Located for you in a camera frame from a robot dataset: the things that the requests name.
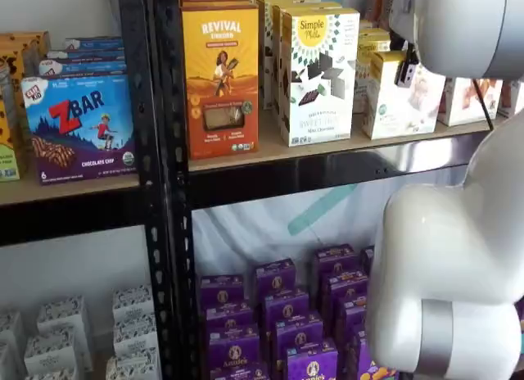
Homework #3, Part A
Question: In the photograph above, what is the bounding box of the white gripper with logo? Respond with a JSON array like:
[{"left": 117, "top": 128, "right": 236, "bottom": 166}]
[{"left": 387, "top": 0, "right": 422, "bottom": 88}]

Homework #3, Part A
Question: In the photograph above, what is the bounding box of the Simple Mills almond bars box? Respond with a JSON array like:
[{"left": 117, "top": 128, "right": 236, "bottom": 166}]
[
  {"left": 353, "top": 38, "right": 396, "bottom": 115},
  {"left": 361, "top": 49, "right": 448, "bottom": 141},
  {"left": 357, "top": 26, "right": 392, "bottom": 43}
]

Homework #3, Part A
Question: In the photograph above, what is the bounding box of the orange pretzel crackers box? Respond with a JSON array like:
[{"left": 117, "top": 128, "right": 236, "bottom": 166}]
[
  {"left": 364, "top": 0, "right": 396, "bottom": 31},
  {"left": 436, "top": 75, "right": 504, "bottom": 128}
]

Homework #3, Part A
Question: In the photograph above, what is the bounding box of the wooden shelf board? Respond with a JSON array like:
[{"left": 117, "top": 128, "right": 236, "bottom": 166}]
[
  {"left": 0, "top": 171, "right": 141, "bottom": 206},
  {"left": 187, "top": 107, "right": 508, "bottom": 173}
]

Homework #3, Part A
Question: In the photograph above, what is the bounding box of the black metal shelf rack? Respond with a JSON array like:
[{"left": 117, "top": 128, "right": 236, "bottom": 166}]
[
  {"left": 151, "top": 0, "right": 496, "bottom": 380},
  {"left": 0, "top": 0, "right": 173, "bottom": 380}
]

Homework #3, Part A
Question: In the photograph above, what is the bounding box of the orange Revival crackers box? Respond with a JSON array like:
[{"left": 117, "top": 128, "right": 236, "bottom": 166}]
[
  {"left": 178, "top": 0, "right": 254, "bottom": 11},
  {"left": 180, "top": 5, "right": 260, "bottom": 161}
]

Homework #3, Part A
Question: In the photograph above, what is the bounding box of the purple Annie's box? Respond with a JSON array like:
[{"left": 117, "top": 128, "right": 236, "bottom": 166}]
[
  {"left": 253, "top": 258, "right": 297, "bottom": 300},
  {"left": 334, "top": 296, "right": 368, "bottom": 341},
  {"left": 314, "top": 244, "right": 358, "bottom": 275},
  {"left": 260, "top": 288, "right": 310, "bottom": 328},
  {"left": 199, "top": 274, "right": 246, "bottom": 312},
  {"left": 346, "top": 329, "right": 399, "bottom": 380},
  {"left": 359, "top": 245, "right": 376, "bottom": 275},
  {"left": 273, "top": 313, "right": 325, "bottom": 357},
  {"left": 285, "top": 340, "right": 340, "bottom": 380},
  {"left": 320, "top": 268, "right": 369, "bottom": 308},
  {"left": 210, "top": 362, "right": 269, "bottom": 380},
  {"left": 207, "top": 325, "right": 261, "bottom": 372},
  {"left": 204, "top": 301, "right": 255, "bottom": 337}
]

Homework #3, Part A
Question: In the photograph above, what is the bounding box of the purple Zbar chocolate chip box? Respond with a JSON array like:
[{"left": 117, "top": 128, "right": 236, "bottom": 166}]
[
  {"left": 38, "top": 59, "right": 128, "bottom": 79},
  {"left": 62, "top": 35, "right": 124, "bottom": 52},
  {"left": 20, "top": 73, "right": 137, "bottom": 186},
  {"left": 46, "top": 47, "right": 126, "bottom": 65}
]

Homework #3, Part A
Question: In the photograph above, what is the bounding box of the small white patterned box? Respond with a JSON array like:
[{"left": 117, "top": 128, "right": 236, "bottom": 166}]
[
  {"left": 23, "top": 332, "right": 86, "bottom": 376},
  {"left": 105, "top": 350, "right": 161, "bottom": 380},
  {"left": 36, "top": 295, "right": 90, "bottom": 337},
  {"left": 0, "top": 311, "right": 26, "bottom": 349},
  {"left": 111, "top": 284, "right": 156, "bottom": 324},
  {"left": 112, "top": 313, "right": 159, "bottom": 357},
  {"left": 0, "top": 342, "right": 18, "bottom": 380}
]

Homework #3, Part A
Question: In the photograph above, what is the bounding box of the orange chocolate chip snack box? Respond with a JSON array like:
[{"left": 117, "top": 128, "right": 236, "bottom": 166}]
[
  {"left": 0, "top": 52, "right": 32, "bottom": 183},
  {"left": 0, "top": 30, "right": 52, "bottom": 81}
]

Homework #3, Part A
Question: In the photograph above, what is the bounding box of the white backdrop sheet teal print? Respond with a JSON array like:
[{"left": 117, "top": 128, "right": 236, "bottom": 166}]
[{"left": 191, "top": 0, "right": 470, "bottom": 283}]

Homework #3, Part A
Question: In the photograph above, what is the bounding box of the black cable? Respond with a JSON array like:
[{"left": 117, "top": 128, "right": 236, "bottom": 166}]
[{"left": 470, "top": 77, "right": 496, "bottom": 132}]

